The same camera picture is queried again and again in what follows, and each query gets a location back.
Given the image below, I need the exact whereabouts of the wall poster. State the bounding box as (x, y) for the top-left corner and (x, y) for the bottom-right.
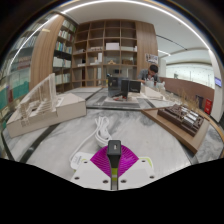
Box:
(144, 53), (160, 65)

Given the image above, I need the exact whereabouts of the red bin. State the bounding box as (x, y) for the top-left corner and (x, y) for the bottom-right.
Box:
(204, 98), (214, 116)

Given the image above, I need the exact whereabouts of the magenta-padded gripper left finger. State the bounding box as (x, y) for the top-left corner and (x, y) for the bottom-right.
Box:
(69, 145), (113, 191)

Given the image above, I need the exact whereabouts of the brown building model on board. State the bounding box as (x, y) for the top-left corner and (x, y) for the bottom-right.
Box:
(141, 103), (211, 155)

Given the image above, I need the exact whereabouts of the person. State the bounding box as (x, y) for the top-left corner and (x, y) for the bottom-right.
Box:
(136, 64), (162, 84)

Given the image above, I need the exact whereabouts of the wooden shelf unit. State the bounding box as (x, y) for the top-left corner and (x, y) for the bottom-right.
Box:
(29, 14), (159, 94)

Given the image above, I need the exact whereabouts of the black charger block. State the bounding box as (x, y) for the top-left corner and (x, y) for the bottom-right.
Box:
(106, 139), (122, 171)

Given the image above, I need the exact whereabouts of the white architectural building model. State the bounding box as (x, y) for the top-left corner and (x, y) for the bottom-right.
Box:
(5, 73), (88, 138)

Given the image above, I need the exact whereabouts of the curved slatted wooden bench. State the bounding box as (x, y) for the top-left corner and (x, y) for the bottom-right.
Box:
(199, 109), (224, 159)

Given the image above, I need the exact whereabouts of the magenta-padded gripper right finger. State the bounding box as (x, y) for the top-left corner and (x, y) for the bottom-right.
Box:
(117, 145), (157, 191)

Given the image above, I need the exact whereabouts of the glass-front bookcase with books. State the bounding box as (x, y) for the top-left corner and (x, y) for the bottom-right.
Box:
(0, 23), (38, 114)

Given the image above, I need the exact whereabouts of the wall-mounted screen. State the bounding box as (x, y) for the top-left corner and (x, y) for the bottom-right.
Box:
(214, 76), (223, 88)

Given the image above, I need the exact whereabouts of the white coiled power cable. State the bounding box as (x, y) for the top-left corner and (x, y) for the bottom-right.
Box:
(69, 115), (113, 161)

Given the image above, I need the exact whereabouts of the dark bin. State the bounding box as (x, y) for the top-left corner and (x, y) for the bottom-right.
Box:
(195, 94), (204, 109)

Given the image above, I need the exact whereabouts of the small white building model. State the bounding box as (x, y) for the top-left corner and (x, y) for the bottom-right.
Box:
(141, 83), (166, 100)

